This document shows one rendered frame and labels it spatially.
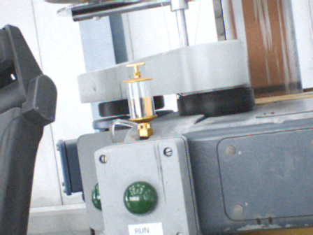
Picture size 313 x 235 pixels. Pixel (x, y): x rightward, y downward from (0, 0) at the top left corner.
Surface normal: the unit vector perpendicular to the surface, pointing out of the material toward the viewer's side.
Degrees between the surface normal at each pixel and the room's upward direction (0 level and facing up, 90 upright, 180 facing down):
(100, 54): 90
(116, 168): 90
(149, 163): 90
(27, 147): 80
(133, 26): 90
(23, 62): 74
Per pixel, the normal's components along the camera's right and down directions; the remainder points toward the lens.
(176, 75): -0.90, 0.14
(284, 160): -0.25, 0.08
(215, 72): 0.03, 0.05
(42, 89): 0.82, -0.36
